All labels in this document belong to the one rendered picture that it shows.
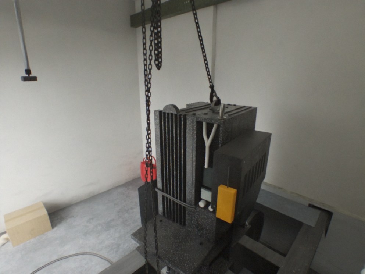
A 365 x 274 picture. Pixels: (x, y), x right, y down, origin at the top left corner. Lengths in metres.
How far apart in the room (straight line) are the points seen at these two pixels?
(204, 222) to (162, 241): 0.27
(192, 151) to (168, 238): 0.54
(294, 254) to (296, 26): 1.75
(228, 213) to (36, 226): 2.45
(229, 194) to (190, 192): 0.33
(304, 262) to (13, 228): 2.79
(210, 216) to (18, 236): 2.35
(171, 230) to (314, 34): 1.80
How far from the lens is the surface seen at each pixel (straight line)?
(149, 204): 1.59
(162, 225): 1.35
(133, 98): 3.33
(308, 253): 1.73
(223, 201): 0.90
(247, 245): 1.62
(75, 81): 2.96
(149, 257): 1.49
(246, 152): 0.87
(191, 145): 1.00
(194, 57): 2.48
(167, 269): 1.34
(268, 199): 2.11
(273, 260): 1.58
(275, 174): 2.21
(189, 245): 1.23
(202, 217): 1.17
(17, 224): 2.91
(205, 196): 1.11
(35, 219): 2.92
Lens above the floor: 1.80
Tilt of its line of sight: 18 degrees down
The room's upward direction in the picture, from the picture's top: straight up
